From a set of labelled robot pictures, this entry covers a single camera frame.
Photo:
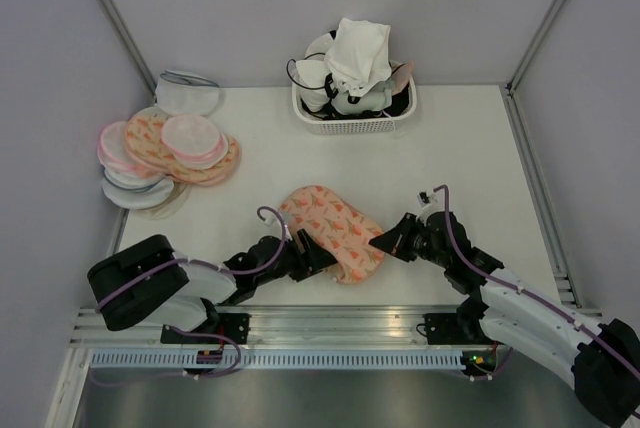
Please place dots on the right aluminium frame post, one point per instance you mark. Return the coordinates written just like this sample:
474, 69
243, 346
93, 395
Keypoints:
539, 37

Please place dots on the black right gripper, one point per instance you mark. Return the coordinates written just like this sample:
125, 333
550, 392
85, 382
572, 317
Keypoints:
394, 240

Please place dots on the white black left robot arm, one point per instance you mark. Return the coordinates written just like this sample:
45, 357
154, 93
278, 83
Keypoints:
151, 282

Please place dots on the cream laundry bag bottom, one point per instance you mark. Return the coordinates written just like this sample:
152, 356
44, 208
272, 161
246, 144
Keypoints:
170, 206

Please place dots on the white mesh bag at wall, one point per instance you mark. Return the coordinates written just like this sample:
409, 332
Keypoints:
179, 92

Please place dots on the white grey-trimmed laundry bag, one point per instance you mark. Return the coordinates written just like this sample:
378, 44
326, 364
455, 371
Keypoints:
134, 193

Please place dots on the white perforated plastic basket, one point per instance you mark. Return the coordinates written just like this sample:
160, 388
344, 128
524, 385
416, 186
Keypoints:
385, 122

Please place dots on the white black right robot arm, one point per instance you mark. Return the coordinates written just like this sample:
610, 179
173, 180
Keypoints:
599, 361

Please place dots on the clothes pile in basket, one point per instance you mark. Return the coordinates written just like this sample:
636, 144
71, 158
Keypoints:
346, 74

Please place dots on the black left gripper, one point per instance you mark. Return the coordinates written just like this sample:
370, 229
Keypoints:
315, 259

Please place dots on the pink-trimmed bag far left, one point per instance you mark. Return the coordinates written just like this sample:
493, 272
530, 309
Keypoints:
111, 149

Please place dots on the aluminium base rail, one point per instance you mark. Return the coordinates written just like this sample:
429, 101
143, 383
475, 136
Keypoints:
284, 327

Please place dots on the stacked peach tulip laundry bags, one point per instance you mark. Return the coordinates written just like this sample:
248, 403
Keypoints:
143, 143

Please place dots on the left aluminium frame post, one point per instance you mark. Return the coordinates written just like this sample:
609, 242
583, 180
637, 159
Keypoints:
122, 32

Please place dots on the white slotted cable duct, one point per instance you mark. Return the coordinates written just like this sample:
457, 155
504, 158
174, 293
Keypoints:
421, 359

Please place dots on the peach tulip-print laundry bag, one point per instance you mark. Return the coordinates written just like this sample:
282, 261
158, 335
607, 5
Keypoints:
337, 227

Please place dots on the aluminium frame post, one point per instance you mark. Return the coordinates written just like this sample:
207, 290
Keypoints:
122, 32
539, 37

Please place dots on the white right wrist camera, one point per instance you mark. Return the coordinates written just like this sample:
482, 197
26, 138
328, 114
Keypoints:
428, 202

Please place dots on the white pink-trimmed round laundry bag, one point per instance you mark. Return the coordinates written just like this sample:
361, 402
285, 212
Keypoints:
194, 141

